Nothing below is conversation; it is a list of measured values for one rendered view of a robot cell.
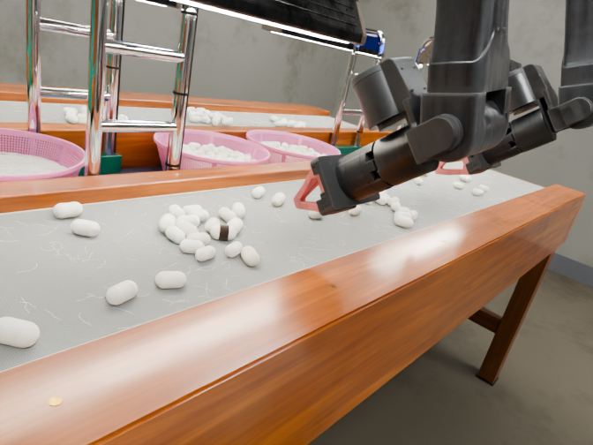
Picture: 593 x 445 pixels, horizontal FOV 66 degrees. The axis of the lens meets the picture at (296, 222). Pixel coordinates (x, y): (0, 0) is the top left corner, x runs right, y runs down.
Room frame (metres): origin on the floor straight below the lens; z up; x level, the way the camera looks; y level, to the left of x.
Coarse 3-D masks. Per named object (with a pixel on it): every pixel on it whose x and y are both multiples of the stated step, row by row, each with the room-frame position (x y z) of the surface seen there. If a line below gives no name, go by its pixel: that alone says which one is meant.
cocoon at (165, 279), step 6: (156, 276) 0.44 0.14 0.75; (162, 276) 0.43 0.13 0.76; (168, 276) 0.44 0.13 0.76; (174, 276) 0.44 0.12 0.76; (180, 276) 0.44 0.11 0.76; (156, 282) 0.43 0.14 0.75; (162, 282) 0.43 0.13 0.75; (168, 282) 0.43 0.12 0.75; (174, 282) 0.44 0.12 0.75; (180, 282) 0.44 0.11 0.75; (162, 288) 0.43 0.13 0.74; (168, 288) 0.44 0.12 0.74; (174, 288) 0.44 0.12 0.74
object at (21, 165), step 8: (0, 152) 0.77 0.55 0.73; (0, 160) 0.72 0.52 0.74; (8, 160) 0.75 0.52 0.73; (16, 160) 0.74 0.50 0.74; (24, 160) 0.75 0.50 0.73; (32, 160) 0.77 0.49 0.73; (40, 160) 0.77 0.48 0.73; (48, 160) 0.79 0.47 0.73; (0, 168) 0.69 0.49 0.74; (8, 168) 0.69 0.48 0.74; (16, 168) 0.71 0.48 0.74; (24, 168) 0.71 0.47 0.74; (32, 168) 0.73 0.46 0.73; (40, 168) 0.72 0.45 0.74; (48, 168) 0.74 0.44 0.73; (56, 168) 0.77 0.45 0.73; (64, 168) 0.76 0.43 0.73
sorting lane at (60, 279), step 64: (192, 192) 0.76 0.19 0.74; (320, 192) 0.93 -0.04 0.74; (448, 192) 1.19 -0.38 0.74; (512, 192) 1.37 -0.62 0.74; (0, 256) 0.43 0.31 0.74; (64, 256) 0.46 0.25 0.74; (128, 256) 0.49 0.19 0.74; (192, 256) 0.53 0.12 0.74; (320, 256) 0.61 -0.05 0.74; (64, 320) 0.35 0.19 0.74; (128, 320) 0.37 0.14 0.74
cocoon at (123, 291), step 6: (126, 282) 0.40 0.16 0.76; (132, 282) 0.41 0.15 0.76; (114, 288) 0.39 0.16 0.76; (120, 288) 0.39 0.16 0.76; (126, 288) 0.40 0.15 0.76; (132, 288) 0.40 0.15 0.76; (108, 294) 0.38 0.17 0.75; (114, 294) 0.38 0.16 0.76; (120, 294) 0.39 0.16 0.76; (126, 294) 0.39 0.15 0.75; (132, 294) 0.40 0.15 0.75; (108, 300) 0.38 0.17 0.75; (114, 300) 0.38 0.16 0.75; (120, 300) 0.38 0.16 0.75; (126, 300) 0.39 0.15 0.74
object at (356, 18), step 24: (192, 0) 0.58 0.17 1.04; (216, 0) 0.60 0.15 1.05; (240, 0) 0.63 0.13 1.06; (264, 0) 0.67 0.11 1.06; (288, 0) 0.71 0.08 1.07; (312, 0) 0.77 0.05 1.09; (336, 0) 0.82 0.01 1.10; (288, 24) 0.71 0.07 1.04; (312, 24) 0.75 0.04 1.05; (336, 24) 0.80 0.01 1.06; (360, 24) 0.86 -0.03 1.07
